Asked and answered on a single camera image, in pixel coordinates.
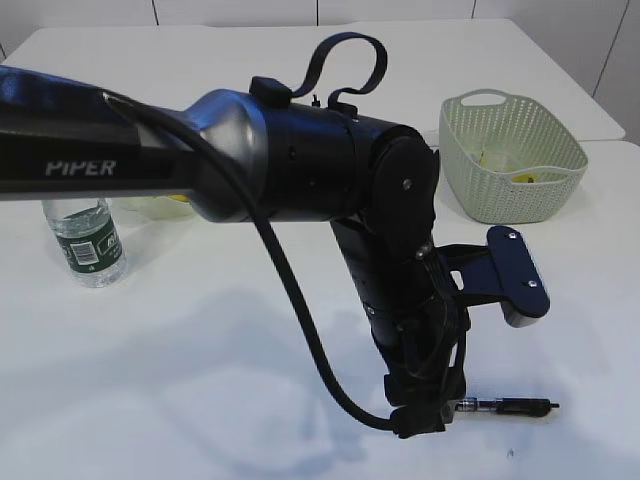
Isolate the yellow pear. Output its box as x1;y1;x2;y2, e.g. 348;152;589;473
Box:
168;195;189;203

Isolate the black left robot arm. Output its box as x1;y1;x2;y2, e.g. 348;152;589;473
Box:
1;66;469;438

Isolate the clear plastic water bottle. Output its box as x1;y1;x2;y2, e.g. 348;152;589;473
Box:
42;198;127;288

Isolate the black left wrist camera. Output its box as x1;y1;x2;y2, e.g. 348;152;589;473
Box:
438;225;550;328

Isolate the black gel pen bottom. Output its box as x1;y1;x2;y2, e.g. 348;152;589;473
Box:
455;397;560;418

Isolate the green wavy glass plate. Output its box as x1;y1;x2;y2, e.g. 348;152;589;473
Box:
114;195;196;221

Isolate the green woven plastic basket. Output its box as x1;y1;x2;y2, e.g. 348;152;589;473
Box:
439;89;589;224

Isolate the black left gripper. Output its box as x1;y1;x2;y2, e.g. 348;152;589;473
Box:
369;294;469;435

